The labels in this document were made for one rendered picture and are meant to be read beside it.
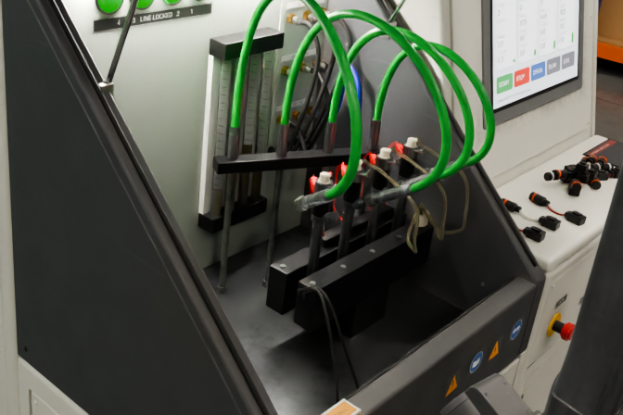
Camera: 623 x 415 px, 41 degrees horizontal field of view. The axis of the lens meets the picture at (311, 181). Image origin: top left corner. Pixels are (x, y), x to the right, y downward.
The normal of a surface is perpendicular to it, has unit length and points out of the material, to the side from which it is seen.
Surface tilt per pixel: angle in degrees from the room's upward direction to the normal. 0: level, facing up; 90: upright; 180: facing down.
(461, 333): 0
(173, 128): 90
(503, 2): 76
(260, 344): 0
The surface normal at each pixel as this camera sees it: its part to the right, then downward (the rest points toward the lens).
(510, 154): 0.76, 0.14
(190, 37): 0.75, 0.36
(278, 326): 0.11, -0.90
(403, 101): -0.65, 0.26
